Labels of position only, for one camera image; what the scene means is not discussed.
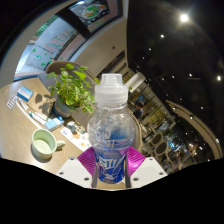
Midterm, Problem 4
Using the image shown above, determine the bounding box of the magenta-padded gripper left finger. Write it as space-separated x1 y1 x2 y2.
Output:
56 146 100 189

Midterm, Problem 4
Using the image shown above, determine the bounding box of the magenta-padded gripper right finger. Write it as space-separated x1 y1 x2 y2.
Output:
124 145 168 189

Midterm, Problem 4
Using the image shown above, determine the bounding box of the clear blue-labelled drink bottle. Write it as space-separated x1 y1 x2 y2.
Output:
86 73 137 185

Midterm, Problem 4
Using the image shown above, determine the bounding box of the group of round-backed chairs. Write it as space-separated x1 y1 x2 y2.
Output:
146 131 201 168

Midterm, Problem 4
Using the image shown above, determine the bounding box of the printed menu sheet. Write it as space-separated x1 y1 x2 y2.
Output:
59 120 92 152

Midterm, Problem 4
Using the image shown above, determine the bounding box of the pale green mug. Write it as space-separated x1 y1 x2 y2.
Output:
30 128 67 161

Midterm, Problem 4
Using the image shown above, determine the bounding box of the light blue small carton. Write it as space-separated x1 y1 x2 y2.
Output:
44 115 65 132

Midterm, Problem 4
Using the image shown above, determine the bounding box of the person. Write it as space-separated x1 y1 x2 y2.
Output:
133 102 145 120

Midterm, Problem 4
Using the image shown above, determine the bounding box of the white tube with green end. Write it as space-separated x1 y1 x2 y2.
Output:
18 98 49 126

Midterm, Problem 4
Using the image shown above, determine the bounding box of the brown paper bag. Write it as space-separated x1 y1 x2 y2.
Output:
33 93 56 116

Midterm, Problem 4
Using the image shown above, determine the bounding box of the green potted plant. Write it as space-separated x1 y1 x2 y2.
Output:
45 63 101 119

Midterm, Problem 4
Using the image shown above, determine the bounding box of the white cylindrical column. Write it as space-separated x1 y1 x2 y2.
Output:
128 71 147 94

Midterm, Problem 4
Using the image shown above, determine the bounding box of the blue and white small box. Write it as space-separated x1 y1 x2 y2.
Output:
16 85 34 103

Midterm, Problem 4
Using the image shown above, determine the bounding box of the pill blister pack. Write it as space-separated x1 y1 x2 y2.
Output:
6 94 18 110

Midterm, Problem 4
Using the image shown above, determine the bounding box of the window with festive decals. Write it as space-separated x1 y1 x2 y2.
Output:
13 0 124 81

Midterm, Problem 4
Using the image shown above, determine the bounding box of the group of ceiling spotlights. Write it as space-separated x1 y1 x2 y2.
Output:
139 13 223 111

